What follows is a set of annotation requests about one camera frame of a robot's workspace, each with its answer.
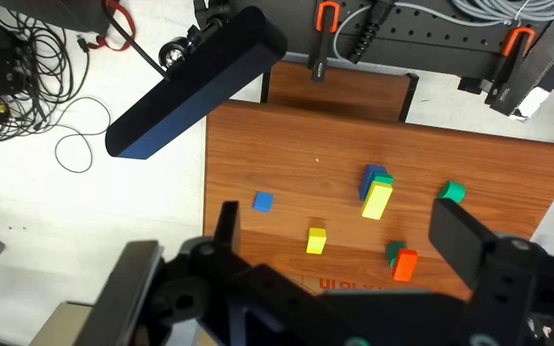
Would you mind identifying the black perforated bench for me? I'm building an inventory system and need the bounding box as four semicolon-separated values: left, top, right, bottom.
192;0;554;82

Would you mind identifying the black stereo camera bar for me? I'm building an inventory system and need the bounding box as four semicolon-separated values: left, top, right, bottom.
105;7;288;160

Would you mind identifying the small blue cube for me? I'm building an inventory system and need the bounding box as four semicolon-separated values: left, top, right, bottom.
252;193;273;214

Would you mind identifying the black cable bundle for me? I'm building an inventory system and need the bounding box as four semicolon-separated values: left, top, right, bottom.
0;0;113;176

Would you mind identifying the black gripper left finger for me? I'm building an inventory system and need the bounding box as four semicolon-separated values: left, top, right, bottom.
213;203;240;253

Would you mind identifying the long yellow block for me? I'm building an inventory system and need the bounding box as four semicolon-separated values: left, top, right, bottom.
361;182;392;222

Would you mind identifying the green block in stack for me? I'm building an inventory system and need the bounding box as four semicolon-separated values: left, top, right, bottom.
373;174;394;187

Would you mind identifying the blue block in stack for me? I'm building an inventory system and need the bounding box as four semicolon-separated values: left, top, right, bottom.
357;166;386;203

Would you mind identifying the small yellow block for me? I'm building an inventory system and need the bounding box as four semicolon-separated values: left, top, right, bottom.
305;228;327;257

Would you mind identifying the green block under orange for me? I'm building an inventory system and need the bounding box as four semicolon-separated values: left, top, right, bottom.
384;241;405;270

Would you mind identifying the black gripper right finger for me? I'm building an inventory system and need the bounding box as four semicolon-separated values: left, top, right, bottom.
429;199;498;289

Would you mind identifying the orange black clamp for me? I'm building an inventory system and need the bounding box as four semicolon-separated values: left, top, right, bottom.
484;28;548;118
307;0;340;84

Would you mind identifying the wooden chair seat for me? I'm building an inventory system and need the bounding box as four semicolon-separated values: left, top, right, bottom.
261;62;417;124

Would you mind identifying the green cylinder block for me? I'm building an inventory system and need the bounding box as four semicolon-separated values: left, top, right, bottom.
438;182;467;205

